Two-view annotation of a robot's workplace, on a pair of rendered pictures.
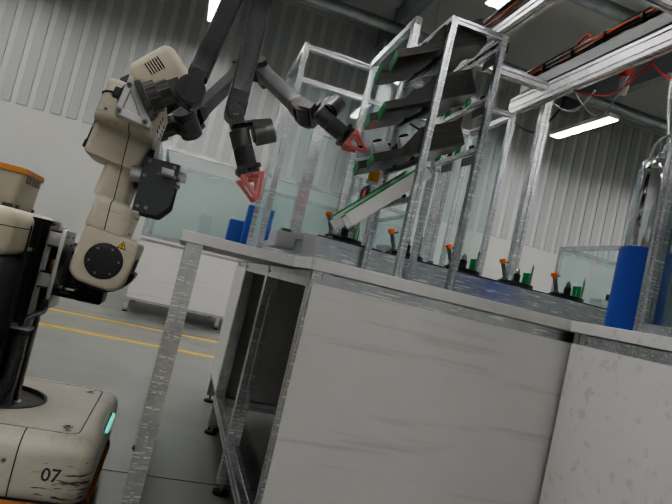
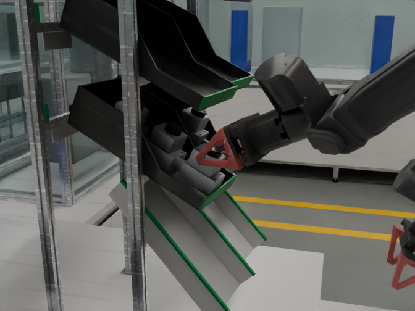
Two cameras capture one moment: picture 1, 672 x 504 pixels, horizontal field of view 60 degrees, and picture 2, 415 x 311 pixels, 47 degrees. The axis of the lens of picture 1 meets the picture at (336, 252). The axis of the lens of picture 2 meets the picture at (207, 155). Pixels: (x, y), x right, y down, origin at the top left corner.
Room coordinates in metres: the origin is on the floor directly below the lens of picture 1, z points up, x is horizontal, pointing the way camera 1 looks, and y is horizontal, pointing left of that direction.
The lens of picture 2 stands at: (2.57, 0.35, 1.48)
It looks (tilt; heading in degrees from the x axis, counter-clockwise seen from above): 16 degrees down; 210
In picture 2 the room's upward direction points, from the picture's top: straight up
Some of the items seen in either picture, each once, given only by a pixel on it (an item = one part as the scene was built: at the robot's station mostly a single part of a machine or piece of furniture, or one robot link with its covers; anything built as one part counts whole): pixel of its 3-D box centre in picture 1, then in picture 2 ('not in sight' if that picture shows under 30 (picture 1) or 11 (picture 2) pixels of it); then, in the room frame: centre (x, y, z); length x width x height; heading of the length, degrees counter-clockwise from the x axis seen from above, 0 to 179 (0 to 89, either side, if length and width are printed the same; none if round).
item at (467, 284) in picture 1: (453, 287); not in sight; (2.30, -0.48, 0.91); 1.24 x 0.33 x 0.10; 104
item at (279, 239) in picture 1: (280, 240); not in sight; (2.21, 0.21, 0.93); 0.21 x 0.07 x 0.06; 14
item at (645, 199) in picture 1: (658, 192); not in sight; (1.80, -0.94, 1.32); 0.14 x 0.14 x 0.38
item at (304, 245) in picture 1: (286, 248); not in sight; (2.41, 0.20, 0.91); 0.89 x 0.06 x 0.11; 14
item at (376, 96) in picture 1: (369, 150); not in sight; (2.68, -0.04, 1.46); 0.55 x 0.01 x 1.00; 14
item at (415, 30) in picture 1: (390, 138); not in sight; (2.40, -0.11, 1.46); 0.03 x 0.03 x 1.00; 14
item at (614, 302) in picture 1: (638, 294); not in sight; (1.80, -0.94, 0.99); 0.16 x 0.16 x 0.27
